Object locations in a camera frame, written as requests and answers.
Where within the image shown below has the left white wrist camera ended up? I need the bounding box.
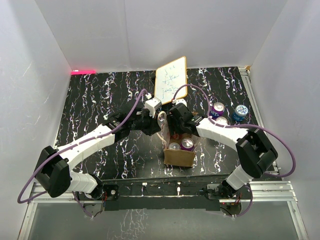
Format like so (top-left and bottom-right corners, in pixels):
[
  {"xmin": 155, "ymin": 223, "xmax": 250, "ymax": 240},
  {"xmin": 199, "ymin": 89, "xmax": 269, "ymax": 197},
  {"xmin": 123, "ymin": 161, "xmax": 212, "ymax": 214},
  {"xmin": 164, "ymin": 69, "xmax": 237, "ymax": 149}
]
[{"xmin": 144, "ymin": 97, "xmax": 162, "ymax": 118}]

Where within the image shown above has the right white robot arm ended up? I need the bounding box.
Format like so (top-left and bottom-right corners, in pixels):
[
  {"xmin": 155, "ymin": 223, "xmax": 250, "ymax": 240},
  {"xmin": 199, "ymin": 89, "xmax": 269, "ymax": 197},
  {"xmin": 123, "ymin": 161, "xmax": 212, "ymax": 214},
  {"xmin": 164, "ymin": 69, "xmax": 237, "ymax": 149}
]
[{"xmin": 167, "ymin": 103, "xmax": 278, "ymax": 199}]

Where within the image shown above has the patterned canvas tote bag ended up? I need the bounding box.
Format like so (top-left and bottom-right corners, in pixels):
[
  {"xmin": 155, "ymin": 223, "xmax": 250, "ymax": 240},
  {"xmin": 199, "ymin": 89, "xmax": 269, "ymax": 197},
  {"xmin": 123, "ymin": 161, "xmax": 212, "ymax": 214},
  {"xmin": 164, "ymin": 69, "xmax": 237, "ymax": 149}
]
[{"xmin": 157, "ymin": 111, "xmax": 200, "ymax": 168}]

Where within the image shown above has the pink tape strip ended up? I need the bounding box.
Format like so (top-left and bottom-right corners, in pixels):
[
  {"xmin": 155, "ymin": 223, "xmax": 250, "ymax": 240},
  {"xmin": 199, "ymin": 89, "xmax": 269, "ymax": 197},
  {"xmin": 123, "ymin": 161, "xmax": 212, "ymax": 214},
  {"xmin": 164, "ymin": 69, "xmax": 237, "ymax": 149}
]
[{"xmin": 71, "ymin": 70, "xmax": 96, "ymax": 76}]

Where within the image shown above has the small wood-framed whiteboard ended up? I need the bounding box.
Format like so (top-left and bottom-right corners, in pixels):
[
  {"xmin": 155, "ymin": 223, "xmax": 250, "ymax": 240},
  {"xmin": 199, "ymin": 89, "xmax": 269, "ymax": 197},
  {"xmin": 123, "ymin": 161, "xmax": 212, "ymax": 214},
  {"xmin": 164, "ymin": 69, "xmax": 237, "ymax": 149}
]
[{"xmin": 154, "ymin": 56, "xmax": 188, "ymax": 105}]

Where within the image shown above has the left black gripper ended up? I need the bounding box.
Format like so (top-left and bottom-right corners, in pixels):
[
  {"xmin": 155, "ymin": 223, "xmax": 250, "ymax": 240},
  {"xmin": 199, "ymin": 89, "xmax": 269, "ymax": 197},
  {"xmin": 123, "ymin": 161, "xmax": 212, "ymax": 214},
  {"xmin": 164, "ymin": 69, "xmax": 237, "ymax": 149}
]
[{"xmin": 129, "ymin": 108, "xmax": 161, "ymax": 136}]

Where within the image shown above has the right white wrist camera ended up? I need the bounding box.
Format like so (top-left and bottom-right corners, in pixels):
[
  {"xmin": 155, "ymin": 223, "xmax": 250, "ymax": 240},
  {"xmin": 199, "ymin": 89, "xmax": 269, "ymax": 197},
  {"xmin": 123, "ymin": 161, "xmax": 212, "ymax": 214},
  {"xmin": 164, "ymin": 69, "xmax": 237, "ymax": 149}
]
[{"xmin": 172, "ymin": 98, "xmax": 188, "ymax": 107}]

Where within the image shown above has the black front base bar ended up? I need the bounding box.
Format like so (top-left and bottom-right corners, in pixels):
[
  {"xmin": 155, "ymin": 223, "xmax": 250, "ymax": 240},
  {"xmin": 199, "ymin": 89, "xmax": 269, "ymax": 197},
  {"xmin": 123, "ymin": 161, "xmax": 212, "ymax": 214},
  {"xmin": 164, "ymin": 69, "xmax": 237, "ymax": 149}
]
[{"xmin": 102, "ymin": 175, "xmax": 242, "ymax": 216}]

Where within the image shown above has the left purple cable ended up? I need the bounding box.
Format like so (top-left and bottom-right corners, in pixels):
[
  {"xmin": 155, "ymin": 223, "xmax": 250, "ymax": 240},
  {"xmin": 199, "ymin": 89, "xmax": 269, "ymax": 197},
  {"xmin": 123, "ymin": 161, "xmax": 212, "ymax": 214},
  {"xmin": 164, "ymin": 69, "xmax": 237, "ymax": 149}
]
[{"xmin": 17, "ymin": 88, "xmax": 151, "ymax": 204}]

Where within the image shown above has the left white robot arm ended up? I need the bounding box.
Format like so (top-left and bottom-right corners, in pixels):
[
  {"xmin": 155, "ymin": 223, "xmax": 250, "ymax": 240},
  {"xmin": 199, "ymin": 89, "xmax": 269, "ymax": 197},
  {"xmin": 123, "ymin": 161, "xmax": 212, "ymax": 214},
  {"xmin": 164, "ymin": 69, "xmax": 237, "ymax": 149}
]
[{"xmin": 35, "ymin": 109, "xmax": 161, "ymax": 200}]

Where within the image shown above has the purple soda can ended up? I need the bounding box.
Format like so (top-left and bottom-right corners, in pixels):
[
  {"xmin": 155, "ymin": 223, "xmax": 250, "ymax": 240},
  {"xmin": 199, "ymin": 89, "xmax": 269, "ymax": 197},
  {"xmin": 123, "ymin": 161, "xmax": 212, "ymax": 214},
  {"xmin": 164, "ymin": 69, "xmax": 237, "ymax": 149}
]
[
  {"xmin": 210, "ymin": 102, "xmax": 225, "ymax": 119},
  {"xmin": 215, "ymin": 116, "xmax": 229, "ymax": 125}
]

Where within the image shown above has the purple can front left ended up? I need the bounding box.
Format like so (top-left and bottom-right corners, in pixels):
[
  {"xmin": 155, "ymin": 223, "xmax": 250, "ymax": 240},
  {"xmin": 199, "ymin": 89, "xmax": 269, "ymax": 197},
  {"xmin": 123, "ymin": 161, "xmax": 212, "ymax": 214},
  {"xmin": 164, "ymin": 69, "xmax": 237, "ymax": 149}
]
[{"xmin": 168, "ymin": 142, "xmax": 181, "ymax": 150}]

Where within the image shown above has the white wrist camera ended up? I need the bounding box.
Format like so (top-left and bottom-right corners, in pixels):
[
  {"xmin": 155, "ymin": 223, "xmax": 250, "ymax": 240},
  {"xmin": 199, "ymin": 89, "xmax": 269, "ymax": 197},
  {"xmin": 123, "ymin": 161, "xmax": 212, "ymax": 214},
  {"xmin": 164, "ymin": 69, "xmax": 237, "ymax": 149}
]
[
  {"xmin": 172, "ymin": 98, "xmax": 188, "ymax": 107},
  {"xmin": 144, "ymin": 97, "xmax": 162, "ymax": 118}
]

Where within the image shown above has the red soda can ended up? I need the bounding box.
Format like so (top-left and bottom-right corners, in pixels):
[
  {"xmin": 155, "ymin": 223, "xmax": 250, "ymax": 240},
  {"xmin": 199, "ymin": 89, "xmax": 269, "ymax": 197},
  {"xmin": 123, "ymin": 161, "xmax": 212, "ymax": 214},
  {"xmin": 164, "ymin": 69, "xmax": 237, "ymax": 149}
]
[{"xmin": 171, "ymin": 133, "xmax": 181, "ymax": 140}]

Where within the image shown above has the purple can front right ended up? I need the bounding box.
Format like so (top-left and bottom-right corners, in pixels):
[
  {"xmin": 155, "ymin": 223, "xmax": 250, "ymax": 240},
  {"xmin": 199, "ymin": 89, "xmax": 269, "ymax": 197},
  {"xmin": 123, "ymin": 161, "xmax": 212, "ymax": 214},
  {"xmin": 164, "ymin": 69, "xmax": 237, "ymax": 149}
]
[{"xmin": 180, "ymin": 137, "xmax": 195, "ymax": 152}]

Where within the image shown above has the blue beverage can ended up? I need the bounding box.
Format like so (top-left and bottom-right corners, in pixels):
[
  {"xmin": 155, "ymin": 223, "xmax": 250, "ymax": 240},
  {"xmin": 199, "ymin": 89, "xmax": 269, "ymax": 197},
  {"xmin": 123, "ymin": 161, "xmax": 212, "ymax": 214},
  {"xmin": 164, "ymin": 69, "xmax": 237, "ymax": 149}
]
[{"xmin": 232, "ymin": 104, "xmax": 249, "ymax": 122}]

